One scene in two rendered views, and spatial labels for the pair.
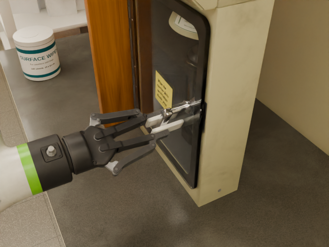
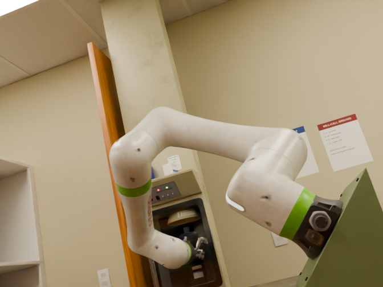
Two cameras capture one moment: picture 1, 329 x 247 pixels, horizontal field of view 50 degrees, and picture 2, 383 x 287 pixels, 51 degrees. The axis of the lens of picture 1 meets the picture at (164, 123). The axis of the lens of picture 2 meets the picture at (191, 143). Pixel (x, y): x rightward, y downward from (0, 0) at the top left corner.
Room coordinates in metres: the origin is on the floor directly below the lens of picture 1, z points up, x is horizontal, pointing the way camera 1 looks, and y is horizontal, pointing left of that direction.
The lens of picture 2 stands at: (-0.67, 1.35, 1.06)
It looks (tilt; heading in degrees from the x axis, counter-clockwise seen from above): 18 degrees up; 309
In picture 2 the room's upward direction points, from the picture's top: 14 degrees counter-clockwise
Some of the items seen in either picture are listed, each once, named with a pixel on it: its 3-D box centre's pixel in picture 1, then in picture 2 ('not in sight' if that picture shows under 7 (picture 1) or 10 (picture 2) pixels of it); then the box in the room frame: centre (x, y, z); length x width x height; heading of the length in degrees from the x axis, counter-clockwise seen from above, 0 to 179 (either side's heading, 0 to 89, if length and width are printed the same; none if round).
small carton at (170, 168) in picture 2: not in sight; (170, 170); (0.58, 0.02, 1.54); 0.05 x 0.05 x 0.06; 13
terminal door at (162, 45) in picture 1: (163, 83); (180, 247); (0.65, 0.00, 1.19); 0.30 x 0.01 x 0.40; 28
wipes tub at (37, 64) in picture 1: (37, 53); not in sight; (1.11, 0.44, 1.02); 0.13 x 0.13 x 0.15
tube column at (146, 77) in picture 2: not in sight; (149, 72); (0.71, -0.11, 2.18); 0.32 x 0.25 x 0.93; 28
